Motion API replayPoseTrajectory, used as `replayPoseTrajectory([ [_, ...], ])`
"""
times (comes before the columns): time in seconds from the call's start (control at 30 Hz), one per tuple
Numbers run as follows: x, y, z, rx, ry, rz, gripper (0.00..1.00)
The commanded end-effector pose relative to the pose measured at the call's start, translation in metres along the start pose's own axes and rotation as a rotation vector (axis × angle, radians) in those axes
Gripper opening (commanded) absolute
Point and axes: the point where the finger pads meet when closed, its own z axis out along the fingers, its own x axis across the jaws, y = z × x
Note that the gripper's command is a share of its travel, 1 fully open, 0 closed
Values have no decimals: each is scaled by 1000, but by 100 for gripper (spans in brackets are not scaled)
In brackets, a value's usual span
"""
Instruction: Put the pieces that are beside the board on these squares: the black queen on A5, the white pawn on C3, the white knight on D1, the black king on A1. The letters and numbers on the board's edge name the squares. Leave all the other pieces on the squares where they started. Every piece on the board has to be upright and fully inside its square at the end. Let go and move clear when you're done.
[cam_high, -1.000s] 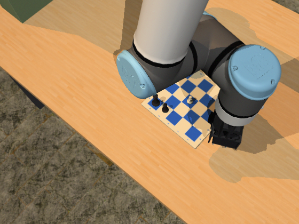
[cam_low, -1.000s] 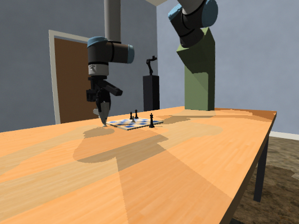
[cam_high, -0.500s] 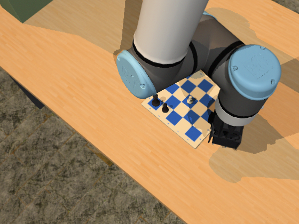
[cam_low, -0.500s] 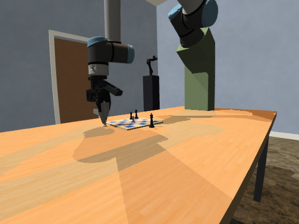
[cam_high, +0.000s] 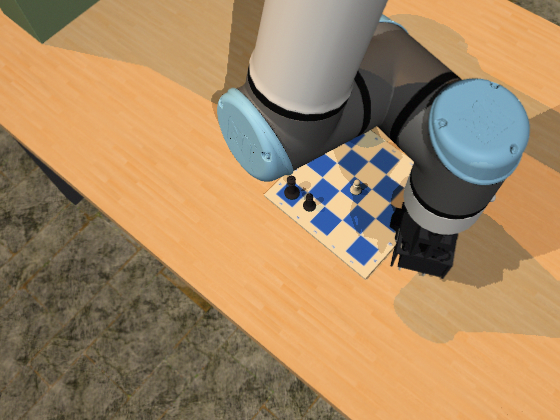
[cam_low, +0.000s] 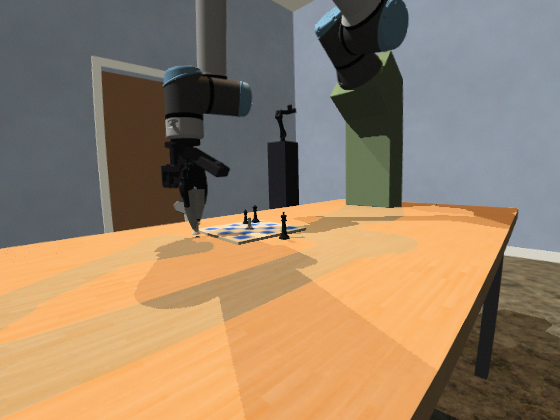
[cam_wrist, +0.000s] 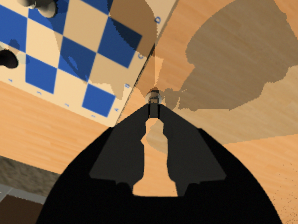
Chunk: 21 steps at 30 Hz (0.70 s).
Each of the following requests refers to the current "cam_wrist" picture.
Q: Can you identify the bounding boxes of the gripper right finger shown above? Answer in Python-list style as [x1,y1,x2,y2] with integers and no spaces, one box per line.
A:
[158,103,283,224]

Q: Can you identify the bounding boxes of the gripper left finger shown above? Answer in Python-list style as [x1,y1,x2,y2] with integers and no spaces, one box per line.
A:
[36,103,150,224]

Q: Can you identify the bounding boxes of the blue and cream chessboard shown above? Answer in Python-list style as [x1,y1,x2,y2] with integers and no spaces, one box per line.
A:
[0,0,176,127]

